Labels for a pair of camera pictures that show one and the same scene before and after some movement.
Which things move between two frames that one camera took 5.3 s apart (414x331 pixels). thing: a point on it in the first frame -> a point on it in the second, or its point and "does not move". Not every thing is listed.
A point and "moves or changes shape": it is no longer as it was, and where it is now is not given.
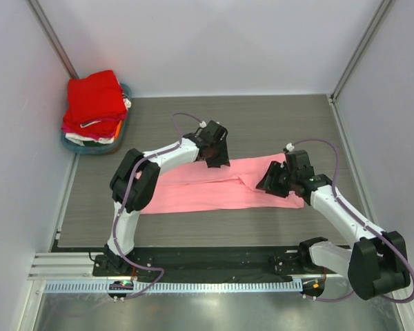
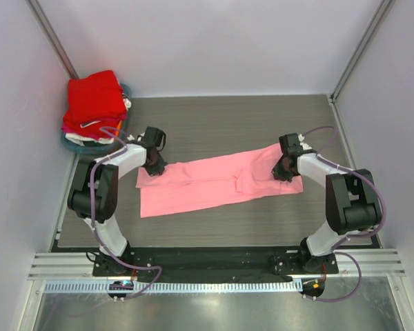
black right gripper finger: [274, 188] -> [286, 168]
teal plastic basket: [110, 147] does not move
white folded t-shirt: [81, 139] does not move
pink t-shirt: [198, 187] moves or changes shape
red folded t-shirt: [95, 104] does not move
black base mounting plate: [207, 264] does not move
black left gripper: [216, 156] -> [155, 165]
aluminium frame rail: [65, 266] does not move
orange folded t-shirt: [117, 130] does not move
